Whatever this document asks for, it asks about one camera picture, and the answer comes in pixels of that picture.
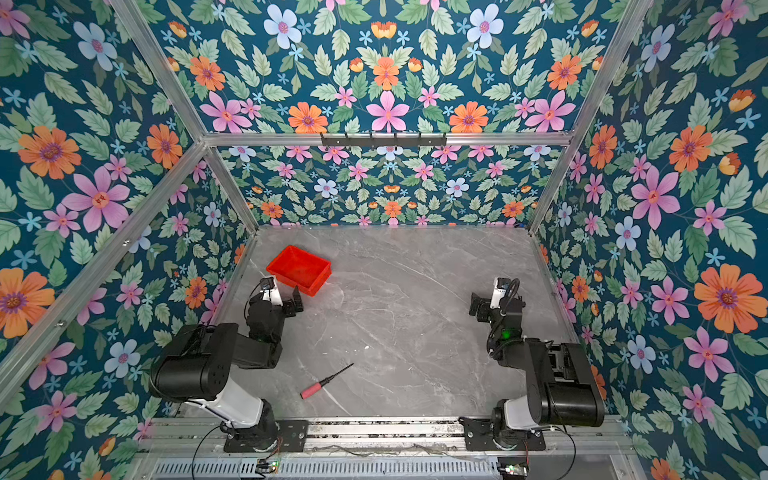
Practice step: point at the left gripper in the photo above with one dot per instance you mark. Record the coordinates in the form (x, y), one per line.
(288, 301)

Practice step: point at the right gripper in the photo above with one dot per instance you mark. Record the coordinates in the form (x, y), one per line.
(480, 306)

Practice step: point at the red-handled screwdriver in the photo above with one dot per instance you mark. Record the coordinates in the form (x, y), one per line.
(319, 385)

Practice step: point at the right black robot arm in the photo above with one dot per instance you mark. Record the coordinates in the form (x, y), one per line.
(560, 389)

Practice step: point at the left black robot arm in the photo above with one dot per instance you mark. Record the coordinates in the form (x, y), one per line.
(195, 367)

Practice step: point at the red plastic bin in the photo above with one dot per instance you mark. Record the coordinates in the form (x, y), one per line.
(296, 267)

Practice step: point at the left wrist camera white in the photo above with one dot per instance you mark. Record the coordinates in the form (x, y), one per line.
(268, 291)

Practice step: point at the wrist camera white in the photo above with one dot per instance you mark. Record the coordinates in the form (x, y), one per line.
(504, 293)
(268, 291)

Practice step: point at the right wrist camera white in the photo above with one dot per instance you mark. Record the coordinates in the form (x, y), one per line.
(504, 293)

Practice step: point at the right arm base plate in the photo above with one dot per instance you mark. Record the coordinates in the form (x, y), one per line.
(485, 434)

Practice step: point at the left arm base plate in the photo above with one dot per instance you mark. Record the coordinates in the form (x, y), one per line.
(268, 437)

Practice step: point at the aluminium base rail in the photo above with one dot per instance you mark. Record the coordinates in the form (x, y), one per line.
(446, 435)

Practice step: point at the perforated white cable duct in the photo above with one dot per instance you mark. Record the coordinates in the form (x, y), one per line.
(328, 468)

